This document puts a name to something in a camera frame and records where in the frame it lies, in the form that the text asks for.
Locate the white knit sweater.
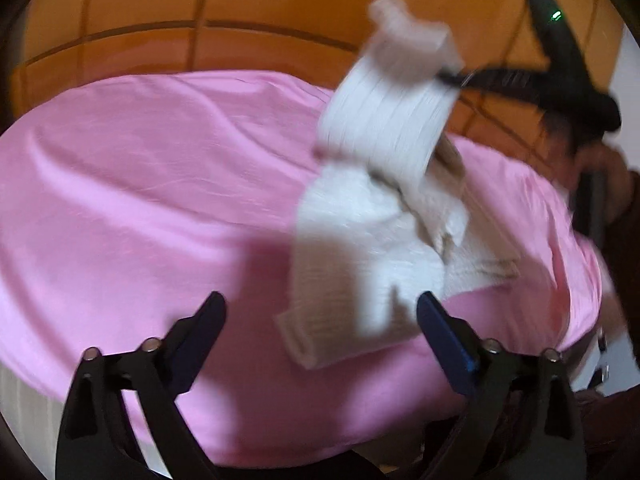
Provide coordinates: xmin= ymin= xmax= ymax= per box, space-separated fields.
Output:
xmin=276 ymin=0 xmax=520 ymax=370

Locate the person's right hand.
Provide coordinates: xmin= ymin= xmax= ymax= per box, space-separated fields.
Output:
xmin=565 ymin=143 xmax=634 ymax=224

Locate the pink bed sheet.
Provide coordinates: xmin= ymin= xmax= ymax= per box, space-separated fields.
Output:
xmin=1 ymin=72 xmax=602 ymax=467

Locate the orange wooden headboard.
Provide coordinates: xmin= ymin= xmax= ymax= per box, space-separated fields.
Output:
xmin=8 ymin=0 xmax=626 ymax=172

